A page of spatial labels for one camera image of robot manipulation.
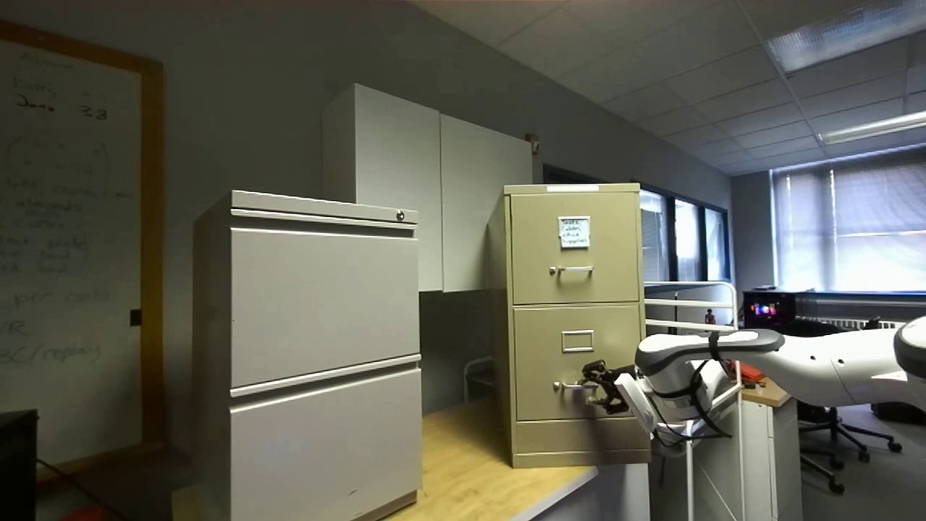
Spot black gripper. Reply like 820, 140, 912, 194
583, 359, 657, 425

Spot beige bottom file drawer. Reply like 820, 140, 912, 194
512, 305, 644, 421

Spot beige file drawer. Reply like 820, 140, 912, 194
508, 187, 644, 305
512, 305, 644, 421

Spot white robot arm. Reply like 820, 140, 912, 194
583, 320, 926, 450

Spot beige file cabinet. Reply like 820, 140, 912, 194
490, 184, 653, 469

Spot beige top file drawer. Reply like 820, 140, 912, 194
508, 187, 644, 305

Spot white label on drawer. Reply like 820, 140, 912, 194
560, 214, 592, 250

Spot grey lateral file cabinet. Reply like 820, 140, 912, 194
194, 190, 424, 521

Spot computer monitor with lit screen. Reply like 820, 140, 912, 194
744, 292, 797, 330

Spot black office chair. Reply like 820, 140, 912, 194
800, 402, 872, 495

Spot window blinds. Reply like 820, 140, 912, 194
773, 155, 926, 292

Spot fluorescent ceiling light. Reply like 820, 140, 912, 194
764, 0, 926, 152

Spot wood framed whiteboard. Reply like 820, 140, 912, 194
0, 20, 165, 467

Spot black object at left edge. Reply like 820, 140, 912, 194
0, 412, 39, 521

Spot white wall cabinet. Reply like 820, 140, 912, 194
318, 84, 534, 292

